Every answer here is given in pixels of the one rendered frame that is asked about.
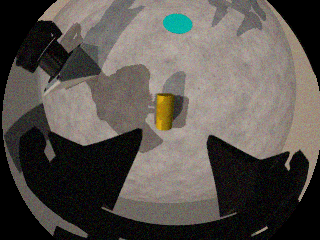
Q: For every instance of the cyan circle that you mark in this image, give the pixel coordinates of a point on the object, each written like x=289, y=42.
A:
x=177, y=23

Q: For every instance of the yellow cylinder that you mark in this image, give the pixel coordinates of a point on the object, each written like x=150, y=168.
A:
x=165, y=110

